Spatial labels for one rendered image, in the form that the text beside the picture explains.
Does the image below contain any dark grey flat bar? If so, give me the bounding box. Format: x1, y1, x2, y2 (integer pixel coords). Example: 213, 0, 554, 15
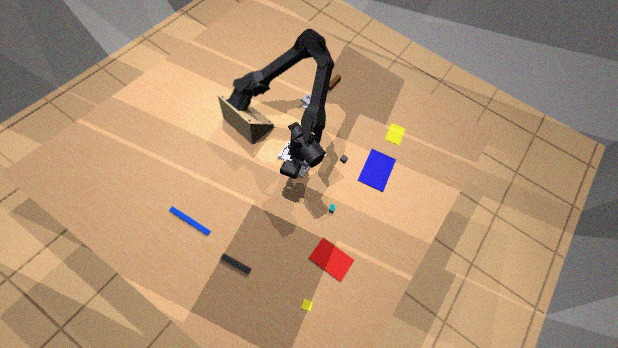
220, 253, 252, 275

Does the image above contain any blue flat bar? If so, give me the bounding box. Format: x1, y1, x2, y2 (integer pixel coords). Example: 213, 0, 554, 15
169, 206, 210, 235

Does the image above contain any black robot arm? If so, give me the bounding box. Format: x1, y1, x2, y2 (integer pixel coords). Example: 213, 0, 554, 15
226, 29, 334, 167

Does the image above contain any red flat rectangular plate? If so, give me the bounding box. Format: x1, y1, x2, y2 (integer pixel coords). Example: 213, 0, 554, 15
309, 237, 354, 282

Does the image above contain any blue flat rectangular plate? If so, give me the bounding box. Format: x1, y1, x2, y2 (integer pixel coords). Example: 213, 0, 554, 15
358, 149, 396, 192

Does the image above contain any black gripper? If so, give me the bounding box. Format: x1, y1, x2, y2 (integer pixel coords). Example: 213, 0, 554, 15
280, 144, 302, 179

